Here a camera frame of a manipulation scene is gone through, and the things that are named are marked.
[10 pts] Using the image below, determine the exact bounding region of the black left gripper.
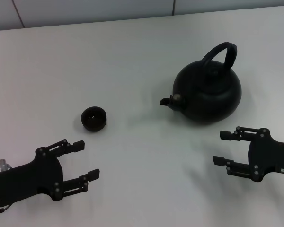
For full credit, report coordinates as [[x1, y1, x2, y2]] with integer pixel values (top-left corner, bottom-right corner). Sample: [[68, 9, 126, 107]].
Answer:
[[0, 139, 100, 207]]

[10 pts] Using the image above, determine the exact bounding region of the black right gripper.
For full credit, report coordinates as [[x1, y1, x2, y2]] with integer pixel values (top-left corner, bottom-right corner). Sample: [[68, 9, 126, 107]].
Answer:
[[213, 126, 284, 183]]

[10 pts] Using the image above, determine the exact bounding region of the small black teacup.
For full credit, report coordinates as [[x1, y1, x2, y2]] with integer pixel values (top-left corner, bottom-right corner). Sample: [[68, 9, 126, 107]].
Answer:
[[80, 106, 108, 132]]

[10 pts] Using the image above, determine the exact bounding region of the black round teapot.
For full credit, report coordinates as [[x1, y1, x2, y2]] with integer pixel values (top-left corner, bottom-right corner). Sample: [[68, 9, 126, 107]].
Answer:
[[159, 42, 242, 123]]

